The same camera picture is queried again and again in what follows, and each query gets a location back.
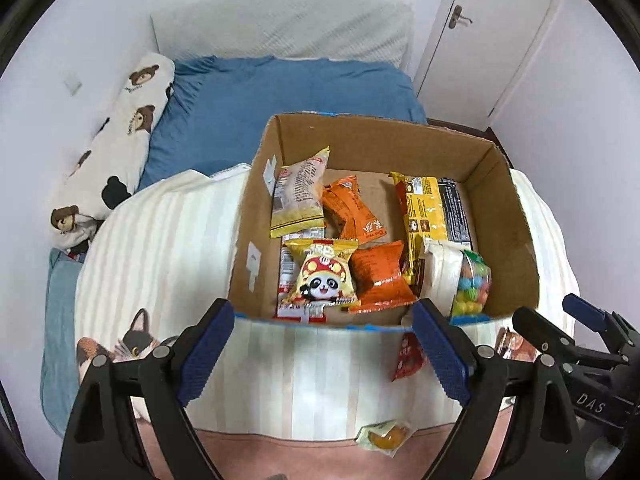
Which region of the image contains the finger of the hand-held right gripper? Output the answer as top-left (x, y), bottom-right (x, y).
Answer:
top-left (511, 306), bottom-right (577, 362)
top-left (561, 294), bottom-right (640, 361)

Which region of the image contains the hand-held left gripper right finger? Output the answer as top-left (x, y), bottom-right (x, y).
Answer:
top-left (411, 298), bottom-right (587, 480)

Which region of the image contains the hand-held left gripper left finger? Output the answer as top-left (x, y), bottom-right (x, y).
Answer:
top-left (59, 298), bottom-right (236, 480)

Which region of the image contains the bag of colourful candy balls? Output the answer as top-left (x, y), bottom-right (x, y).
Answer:
top-left (450, 250), bottom-right (492, 318)

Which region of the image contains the white snack packet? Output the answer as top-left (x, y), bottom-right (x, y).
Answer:
top-left (417, 238), bottom-right (473, 318)

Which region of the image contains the orange snack packet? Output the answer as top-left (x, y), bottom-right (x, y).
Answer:
top-left (347, 240), bottom-right (418, 315)
top-left (321, 176), bottom-right (388, 243)

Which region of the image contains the long red snack packet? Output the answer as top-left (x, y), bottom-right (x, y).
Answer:
top-left (274, 227), bottom-right (328, 322)

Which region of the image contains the yellow panda snack packet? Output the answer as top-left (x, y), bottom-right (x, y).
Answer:
top-left (280, 239), bottom-right (362, 311)

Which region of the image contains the large yellow black snack packet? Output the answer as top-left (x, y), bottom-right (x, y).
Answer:
top-left (389, 171), bottom-right (473, 286)

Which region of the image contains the yellow clear snack packet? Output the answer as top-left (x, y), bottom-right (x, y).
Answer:
top-left (270, 146), bottom-right (331, 239)

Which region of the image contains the cardboard box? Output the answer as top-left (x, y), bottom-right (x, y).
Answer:
top-left (227, 112), bottom-right (541, 333)

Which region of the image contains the brown snack packet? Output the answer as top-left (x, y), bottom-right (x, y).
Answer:
top-left (494, 327), bottom-right (538, 361)

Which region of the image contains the small red triangular packet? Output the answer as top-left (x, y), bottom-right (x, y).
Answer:
top-left (391, 332), bottom-right (427, 382)

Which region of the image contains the cat print blanket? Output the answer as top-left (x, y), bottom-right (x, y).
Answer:
top-left (75, 162), bottom-right (581, 480)

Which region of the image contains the orange jelly cup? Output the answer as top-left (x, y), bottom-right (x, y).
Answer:
top-left (355, 420), bottom-right (412, 457)

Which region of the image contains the teal plush blanket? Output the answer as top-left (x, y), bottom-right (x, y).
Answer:
top-left (40, 247), bottom-right (93, 438)

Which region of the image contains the bear print long pillow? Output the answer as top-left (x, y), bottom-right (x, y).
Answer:
top-left (50, 52), bottom-right (176, 256)

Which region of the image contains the white door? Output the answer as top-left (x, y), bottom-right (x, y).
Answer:
top-left (412, 0), bottom-right (563, 131)

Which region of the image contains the blue bed sheet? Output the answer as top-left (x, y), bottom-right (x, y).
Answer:
top-left (137, 55), bottom-right (428, 193)

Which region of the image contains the grey padded headboard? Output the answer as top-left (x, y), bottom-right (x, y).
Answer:
top-left (151, 0), bottom-right (415, 68)

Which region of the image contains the metal door handle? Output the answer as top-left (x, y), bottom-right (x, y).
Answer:
top-left (449, 5), bottom-right (473, 31)

